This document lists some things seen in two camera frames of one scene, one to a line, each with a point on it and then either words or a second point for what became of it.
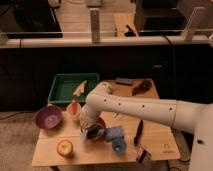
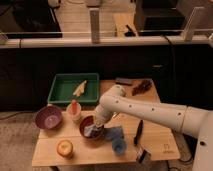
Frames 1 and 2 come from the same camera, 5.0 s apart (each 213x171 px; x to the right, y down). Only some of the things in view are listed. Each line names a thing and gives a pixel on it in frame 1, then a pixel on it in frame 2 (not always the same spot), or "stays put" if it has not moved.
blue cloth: [114, 132] stays put
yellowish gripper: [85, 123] → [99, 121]
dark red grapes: [145, 85] stays put
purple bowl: [49, 117] stays put
